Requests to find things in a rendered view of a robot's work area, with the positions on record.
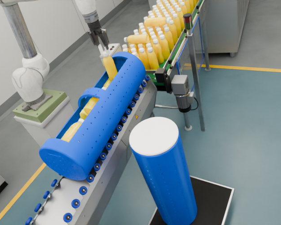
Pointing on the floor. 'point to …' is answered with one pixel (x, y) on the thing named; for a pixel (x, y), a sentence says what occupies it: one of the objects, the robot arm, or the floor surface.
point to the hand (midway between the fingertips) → (104, 49)
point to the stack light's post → (196, 80)
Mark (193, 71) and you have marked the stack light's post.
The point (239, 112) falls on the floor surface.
